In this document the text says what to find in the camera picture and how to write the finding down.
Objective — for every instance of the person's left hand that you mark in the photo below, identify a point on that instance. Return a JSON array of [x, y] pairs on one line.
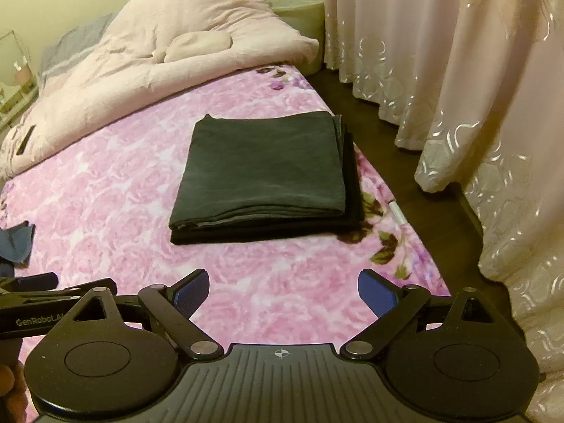
[[8, 383]]

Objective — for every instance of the black folded garment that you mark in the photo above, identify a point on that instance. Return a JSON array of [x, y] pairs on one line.
[[354, 185]]

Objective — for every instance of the pink floral bed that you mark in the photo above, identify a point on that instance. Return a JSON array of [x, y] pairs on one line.
[[110, 194]]

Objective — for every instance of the pale patterned curtain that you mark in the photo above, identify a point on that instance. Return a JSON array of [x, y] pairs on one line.
[[462, 75]]

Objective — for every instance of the black phone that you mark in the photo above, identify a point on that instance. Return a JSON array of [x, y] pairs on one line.
[[27, 140]]

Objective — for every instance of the dark grey pants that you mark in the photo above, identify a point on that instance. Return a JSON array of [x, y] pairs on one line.
[[264, 167]]

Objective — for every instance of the round bedside table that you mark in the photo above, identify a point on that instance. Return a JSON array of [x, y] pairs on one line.
[[299, 15]]

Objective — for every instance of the small white pen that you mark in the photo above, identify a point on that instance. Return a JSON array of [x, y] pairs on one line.
[[398, 213]]

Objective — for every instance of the white vanity table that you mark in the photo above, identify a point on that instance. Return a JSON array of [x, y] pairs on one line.
[[13, 103]]

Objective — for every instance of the dark blue jeans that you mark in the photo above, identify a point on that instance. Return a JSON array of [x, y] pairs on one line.
[[17, 242]]

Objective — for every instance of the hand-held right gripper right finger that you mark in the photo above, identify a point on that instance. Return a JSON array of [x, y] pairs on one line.
[[379, 294]]

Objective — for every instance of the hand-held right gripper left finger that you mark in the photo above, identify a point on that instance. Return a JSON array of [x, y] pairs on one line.
[[191, 294]]

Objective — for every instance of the pink duvet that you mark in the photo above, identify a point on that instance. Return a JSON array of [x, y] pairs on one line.
[[154, 70]]

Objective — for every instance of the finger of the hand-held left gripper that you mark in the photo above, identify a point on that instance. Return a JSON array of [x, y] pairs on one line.
[[37, 282]]

